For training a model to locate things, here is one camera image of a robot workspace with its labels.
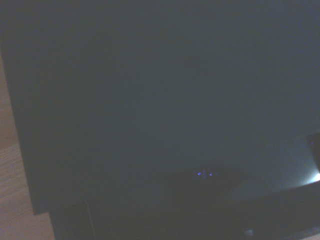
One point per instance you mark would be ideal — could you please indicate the black drawer cabinet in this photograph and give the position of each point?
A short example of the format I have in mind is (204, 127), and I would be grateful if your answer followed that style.
(150, 87)

